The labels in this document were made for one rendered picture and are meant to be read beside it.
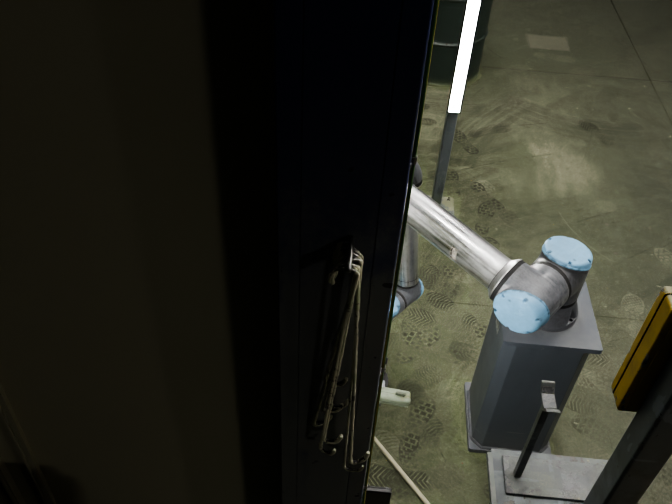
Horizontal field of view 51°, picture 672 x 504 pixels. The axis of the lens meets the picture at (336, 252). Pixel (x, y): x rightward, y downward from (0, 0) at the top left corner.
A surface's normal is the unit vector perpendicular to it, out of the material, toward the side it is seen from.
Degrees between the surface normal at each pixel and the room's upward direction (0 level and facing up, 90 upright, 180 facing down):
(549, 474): 0
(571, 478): 0
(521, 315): 91
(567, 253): 5
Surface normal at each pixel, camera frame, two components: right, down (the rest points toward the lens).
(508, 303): -0.62, 0.53
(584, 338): 0.04, -0.73
